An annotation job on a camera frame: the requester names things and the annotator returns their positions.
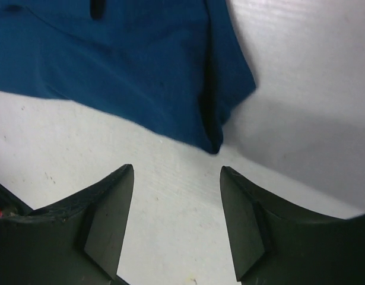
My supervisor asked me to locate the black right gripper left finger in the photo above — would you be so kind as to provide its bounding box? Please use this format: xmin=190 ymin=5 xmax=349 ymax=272
xmin=0 ymin=164 xmax=134 ymax=284

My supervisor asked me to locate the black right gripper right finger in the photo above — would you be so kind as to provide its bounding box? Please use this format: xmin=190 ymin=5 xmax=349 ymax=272
xmin=220 ymin=166 xmax=365 ymax=284

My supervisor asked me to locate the blue t shirt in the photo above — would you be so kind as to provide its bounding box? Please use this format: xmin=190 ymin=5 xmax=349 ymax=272
xmin=0 ymin=1 xmax=256 ymax=154

